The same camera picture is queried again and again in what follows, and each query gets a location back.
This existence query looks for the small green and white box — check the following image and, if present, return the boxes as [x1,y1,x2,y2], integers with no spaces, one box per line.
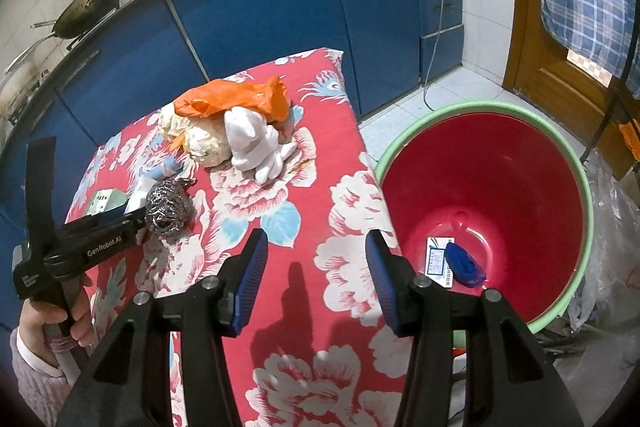
[82,188,126,214]

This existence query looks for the white glove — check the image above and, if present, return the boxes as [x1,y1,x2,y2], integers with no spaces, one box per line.
[223,107,297,184]

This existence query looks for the person's left forearm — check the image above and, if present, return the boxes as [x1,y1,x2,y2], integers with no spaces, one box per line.
[9,326,71,427]

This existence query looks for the orange plastic bag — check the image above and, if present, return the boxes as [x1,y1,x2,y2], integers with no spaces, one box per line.
[172,77,291,122]

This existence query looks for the red floral tablecloth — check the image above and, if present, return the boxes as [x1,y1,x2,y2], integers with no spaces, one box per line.
[65,48,416,427]

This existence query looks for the cream crumpled lump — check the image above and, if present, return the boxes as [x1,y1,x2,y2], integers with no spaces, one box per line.
[158,104,236,168]

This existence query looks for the wooden door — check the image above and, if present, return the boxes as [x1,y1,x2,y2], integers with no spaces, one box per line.
[502,0,640,180]

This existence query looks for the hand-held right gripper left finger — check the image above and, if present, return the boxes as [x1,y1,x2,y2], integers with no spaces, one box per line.
[55,228,269,427]

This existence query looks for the orange item on rack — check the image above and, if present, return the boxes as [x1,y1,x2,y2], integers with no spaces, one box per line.
[617,119,640,148]

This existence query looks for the blue kitchen cabinet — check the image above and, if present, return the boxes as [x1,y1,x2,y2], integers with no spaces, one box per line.
[0,0,468,333]

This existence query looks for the steel long-handled ladle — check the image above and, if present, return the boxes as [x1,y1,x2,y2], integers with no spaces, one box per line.
[5,32,56,75]

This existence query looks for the white printed card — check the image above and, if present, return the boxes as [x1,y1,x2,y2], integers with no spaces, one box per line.
[419,237,458,290]

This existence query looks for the red basin with green rim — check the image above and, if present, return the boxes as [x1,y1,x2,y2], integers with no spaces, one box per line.
[372,101,596,335]

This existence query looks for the blue crumpled wrapper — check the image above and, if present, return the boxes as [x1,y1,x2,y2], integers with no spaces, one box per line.
[445,242,487,289]

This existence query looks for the dark metal wok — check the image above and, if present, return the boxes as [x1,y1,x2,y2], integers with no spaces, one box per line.
[30,0,130,52]

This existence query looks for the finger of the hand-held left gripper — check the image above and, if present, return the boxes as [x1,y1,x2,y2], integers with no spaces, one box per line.
[122,211,151,249]

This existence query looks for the clear plastic bag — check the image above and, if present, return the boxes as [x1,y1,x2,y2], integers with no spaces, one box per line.
[567,147,640,333]

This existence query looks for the white paper packet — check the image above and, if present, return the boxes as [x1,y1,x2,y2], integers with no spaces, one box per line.
[125,177,158,215]

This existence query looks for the steel wool scourer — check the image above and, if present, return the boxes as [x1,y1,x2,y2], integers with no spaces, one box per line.
[145,178,193,238]

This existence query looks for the person's left hand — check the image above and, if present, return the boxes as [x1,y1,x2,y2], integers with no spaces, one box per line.
[19,274,95,360]

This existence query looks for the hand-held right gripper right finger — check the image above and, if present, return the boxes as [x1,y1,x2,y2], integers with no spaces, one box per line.
[365,229,586,427]

